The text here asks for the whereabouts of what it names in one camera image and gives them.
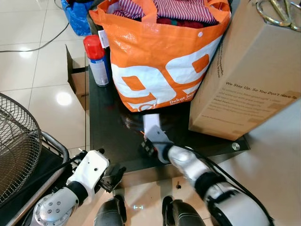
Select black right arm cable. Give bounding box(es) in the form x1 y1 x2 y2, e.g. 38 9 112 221
186 147 275 224

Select thin grey floor cable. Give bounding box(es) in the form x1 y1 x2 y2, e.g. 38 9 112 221
0 21 71 53

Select blue plastic bag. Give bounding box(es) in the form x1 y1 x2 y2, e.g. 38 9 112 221
61 0 100 37

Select dark right robot leg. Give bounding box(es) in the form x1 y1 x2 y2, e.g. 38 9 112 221
162 195 206 226

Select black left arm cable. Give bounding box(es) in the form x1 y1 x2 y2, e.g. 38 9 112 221
0 152 91 209

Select red white striped cloth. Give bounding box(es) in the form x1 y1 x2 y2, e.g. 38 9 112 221
109 0 221 25

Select brass-coloured metal scissors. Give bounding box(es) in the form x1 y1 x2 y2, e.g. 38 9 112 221
256 0 301 32

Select large brown cardboard box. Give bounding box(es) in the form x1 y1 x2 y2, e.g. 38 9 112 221
189 0 301 141

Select small open cardboard box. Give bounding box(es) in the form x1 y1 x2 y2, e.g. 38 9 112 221
65 44 90 111

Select dark red cloth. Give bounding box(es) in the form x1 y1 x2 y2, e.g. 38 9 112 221
156 17 206 30

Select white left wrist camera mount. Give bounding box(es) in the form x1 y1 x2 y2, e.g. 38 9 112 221
70 149 110 192

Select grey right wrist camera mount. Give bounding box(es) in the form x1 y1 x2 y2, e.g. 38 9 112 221
144 125 174 165

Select orange white shopping bag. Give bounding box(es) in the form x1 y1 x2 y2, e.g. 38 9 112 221
89 0 232 113

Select white rectangular tag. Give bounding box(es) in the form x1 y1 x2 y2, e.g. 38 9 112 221
143 113 163 138

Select wire fan guard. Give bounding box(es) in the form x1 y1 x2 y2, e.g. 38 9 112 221
0 92 43 204

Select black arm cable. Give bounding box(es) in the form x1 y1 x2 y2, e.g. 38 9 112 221
186 147 275 224
0 152 91 209

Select red-capped spray can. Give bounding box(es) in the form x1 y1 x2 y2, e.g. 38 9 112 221
83 34 111 87

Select metal tube frame chair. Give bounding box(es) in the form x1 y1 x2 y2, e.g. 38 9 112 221
0 131 72 226

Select black glass table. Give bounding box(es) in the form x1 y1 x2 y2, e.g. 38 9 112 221
87 51 251 173

